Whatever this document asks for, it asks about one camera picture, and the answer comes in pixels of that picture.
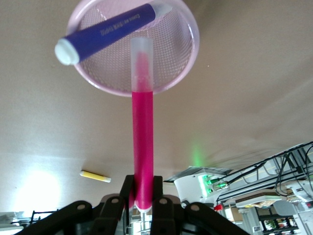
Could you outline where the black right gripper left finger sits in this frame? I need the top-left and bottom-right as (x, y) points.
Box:
(44, 174), (135, 235)

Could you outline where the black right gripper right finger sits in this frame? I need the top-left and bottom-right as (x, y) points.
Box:
(150, 176), (250, 235)

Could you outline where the pink highlighter pen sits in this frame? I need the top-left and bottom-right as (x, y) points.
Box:
(130, 36), (155, 213)

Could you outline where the purple marker pen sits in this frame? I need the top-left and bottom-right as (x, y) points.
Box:
(54, 2), (174, 66)

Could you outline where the pink mesh pen holder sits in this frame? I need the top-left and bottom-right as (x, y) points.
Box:
(66, 0), (201, 98)

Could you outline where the yellow highlighter pen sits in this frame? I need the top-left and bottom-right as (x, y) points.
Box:
(79, 170), (112, 184)

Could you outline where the metal storage shelf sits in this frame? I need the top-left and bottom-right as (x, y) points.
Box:
(216, 144), (313, 235)

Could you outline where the black base power cable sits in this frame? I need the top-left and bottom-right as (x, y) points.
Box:
(228, 141), (313, 187)

